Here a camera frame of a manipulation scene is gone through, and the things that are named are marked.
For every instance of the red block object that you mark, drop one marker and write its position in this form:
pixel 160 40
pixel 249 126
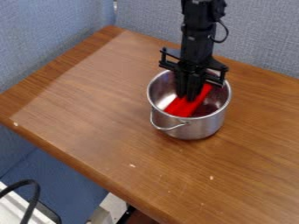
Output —
pixel 184 108

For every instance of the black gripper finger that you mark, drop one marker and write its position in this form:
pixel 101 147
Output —
pixel 182 83
pixel 197 80

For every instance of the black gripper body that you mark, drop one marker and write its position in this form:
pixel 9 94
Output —
pixel 194 57

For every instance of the metal pot with handle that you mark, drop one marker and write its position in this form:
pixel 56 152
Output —
pixel 208 118

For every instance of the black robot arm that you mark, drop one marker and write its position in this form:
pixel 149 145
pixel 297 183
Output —
pixel 202 20

